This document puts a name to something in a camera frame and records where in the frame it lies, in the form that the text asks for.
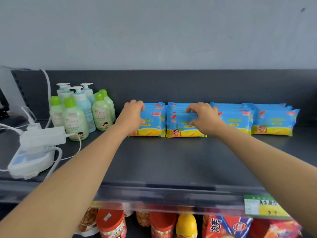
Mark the blue red snack packet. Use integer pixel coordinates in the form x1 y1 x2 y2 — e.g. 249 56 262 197
202 215 254 238

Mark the yellow bottle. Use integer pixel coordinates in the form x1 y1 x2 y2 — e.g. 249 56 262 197
176 214 198 238

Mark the person's right hand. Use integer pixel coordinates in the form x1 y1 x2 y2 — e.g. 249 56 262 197
185 102 225 138

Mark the row of blue wipe packets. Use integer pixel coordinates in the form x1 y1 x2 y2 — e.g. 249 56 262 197
128 101 300 139

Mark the white power adapter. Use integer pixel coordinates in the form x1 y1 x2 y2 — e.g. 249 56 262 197
19 126 67 151

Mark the white wall cable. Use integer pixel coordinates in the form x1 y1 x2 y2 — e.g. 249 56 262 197
39 69 52 129

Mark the dark grey store shelf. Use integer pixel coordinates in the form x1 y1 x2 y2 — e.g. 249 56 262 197
0 68 317 238

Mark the person's left forearm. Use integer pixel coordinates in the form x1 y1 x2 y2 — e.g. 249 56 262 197
0 122 129 238

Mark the thick white cable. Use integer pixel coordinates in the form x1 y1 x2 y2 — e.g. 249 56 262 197
44 147 63 180

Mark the blue yellow wet wipes pack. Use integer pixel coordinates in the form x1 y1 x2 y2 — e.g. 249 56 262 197
166 110 207 139
128 110 167 138

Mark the person's right forearm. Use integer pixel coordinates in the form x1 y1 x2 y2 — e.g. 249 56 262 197
208 124 317 237

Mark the blue pump bottle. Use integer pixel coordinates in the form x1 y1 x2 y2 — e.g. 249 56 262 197
70 86 96 134
59 84 74 100
80 82 95 106
56 83 71 96

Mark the white round device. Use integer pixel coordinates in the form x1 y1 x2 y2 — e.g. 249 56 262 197
7 146 56 180

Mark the person's left hand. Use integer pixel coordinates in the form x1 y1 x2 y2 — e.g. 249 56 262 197
115 99 146 136

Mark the white plug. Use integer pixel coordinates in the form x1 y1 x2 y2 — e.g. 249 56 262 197
21 106 42 132

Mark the thin white adapter cable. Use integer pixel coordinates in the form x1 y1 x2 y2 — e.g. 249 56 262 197
60 133 82 162

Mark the red blue snack box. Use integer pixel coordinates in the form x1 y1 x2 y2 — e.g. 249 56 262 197
250 218 302 238

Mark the green yellow price tag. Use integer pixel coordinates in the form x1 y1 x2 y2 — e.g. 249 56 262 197
243 194 291 219

